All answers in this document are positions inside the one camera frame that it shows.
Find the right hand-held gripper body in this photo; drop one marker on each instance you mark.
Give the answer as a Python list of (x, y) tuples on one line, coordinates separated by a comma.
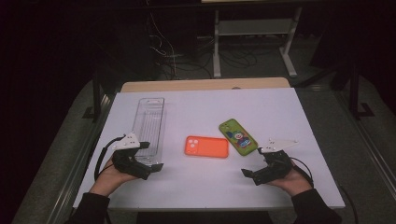
[(275, 166)]

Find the person's right hand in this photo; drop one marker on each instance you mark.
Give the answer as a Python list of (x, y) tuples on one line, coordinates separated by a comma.
[(291, 183)]

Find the white metal stand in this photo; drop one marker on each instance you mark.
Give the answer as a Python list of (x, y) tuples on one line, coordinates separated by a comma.
[(252, 27)]

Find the aluminium rail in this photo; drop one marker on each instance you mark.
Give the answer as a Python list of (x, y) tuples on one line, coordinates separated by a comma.
[(81, 155), (367, 143)]

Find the person's left hand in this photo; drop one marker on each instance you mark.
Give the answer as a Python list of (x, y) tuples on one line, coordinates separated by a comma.
[(109, 180)]

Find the clear plastic tray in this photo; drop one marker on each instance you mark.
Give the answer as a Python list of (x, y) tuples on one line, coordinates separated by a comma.
[(151, 124)]

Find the orange phone case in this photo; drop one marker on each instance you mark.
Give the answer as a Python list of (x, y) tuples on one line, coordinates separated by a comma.
[(207, 146)]

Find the black metal stand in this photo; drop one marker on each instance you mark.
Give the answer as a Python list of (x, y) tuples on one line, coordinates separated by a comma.
[(355, 93), (97, 93)]

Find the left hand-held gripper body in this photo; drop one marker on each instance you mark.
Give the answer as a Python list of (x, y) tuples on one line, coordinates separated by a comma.
[(127, 143)]

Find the green cartoon phone case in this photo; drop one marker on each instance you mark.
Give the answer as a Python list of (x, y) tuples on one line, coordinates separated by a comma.
[(238, 137)]

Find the wooden table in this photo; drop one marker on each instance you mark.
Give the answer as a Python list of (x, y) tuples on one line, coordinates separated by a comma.
[(202, 84)]

